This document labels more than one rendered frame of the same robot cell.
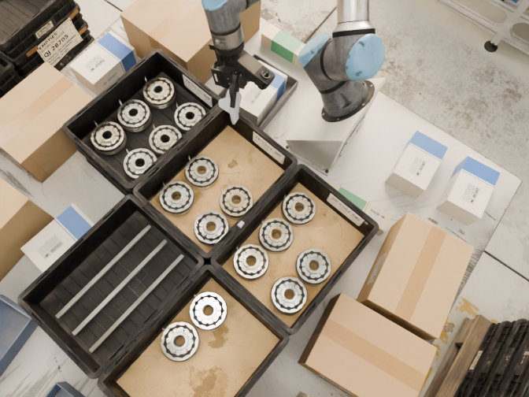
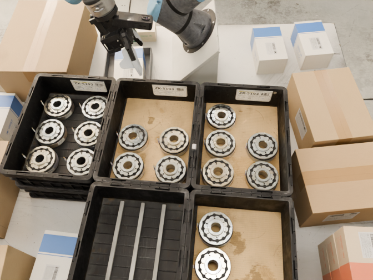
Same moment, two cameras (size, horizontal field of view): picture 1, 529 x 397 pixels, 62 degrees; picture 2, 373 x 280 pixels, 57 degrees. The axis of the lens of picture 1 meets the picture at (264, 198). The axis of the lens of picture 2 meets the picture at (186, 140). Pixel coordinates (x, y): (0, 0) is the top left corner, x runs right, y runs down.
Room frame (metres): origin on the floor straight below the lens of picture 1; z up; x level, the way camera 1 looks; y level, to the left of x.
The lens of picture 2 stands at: (-0.11, 0.28, 1.89)
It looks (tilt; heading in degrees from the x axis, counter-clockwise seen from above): 61 degrees down; 337
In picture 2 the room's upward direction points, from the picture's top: 4 degrees counter-clockwise
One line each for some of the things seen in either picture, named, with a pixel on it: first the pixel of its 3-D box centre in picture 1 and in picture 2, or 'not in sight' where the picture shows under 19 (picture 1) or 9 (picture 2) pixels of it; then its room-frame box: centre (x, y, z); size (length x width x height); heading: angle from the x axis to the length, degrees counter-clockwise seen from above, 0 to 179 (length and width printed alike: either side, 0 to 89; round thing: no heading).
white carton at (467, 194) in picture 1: (467, 189); (310, 44); (0.65, -0.68, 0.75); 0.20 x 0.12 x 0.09; 158
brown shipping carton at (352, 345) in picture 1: (364, 355); (341, 184); (0.06, -0.36, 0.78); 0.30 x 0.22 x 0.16; 68
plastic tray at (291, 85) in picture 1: (254, 95); (127, 74); (0.89, 0.09, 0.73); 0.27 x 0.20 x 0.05; 153
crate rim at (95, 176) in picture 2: (217, 177); (150, 129); (0.48, 0.15, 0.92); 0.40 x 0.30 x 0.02; 148
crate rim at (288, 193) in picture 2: (296, 244); (242, 135); (0.32, -0.11, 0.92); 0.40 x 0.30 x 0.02; 148
